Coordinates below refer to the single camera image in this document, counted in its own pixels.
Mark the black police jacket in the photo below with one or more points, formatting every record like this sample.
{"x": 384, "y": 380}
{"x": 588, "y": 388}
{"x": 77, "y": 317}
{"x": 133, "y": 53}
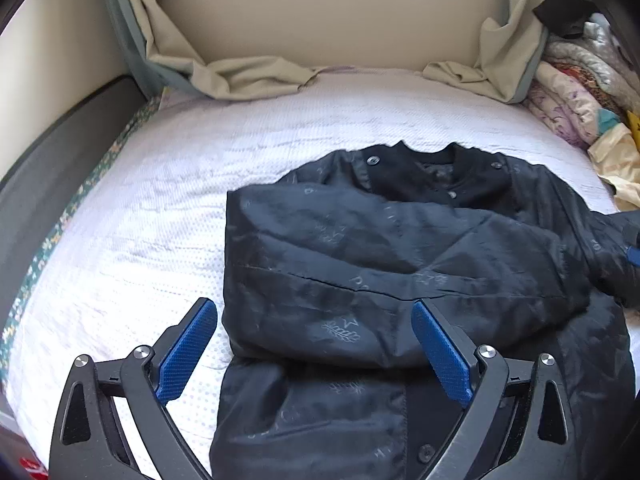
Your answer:
{"x": 358, "y": 287}

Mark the cream blanket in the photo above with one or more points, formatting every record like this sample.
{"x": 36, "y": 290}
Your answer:
{"x": 615, "y": 158}

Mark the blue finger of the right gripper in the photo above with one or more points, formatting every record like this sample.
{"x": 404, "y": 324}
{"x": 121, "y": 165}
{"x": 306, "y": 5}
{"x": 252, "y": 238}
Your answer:
{"x": 631, "y": 235}

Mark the yellow patterned pillow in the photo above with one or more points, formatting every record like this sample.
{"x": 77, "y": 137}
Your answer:
{"x": 634, "y": 126}

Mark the beige right curtain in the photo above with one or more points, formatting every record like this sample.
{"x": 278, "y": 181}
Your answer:
{"x": 510, "y": 52}

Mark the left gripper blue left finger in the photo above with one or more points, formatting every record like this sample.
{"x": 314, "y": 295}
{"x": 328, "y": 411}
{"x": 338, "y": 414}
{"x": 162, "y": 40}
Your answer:
{"x": 88, "y": 441}

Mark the black cloth on pile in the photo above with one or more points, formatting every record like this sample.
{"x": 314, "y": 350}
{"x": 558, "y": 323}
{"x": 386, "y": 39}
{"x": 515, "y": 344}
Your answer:
{"x": 565, "y": 18}

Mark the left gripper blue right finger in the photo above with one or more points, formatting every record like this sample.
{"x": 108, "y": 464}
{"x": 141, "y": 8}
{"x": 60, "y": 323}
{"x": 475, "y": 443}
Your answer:
{"x": 515, "y": 418}

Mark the pink floral folded quilt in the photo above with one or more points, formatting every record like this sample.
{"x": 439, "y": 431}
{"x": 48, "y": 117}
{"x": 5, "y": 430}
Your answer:
{"x": 567, "y": 108}

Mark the grey dotted folded quilt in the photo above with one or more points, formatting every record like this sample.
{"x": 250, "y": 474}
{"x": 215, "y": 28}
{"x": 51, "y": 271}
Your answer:
{"x": 599, "y": 52}

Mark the dark grey headboard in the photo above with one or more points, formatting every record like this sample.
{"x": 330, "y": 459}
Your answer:
{"x": 44, "y": 179}

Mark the white quilted bed cover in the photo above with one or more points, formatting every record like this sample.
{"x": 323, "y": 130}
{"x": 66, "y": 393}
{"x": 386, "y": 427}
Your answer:
{"x": 143, "y": 238}

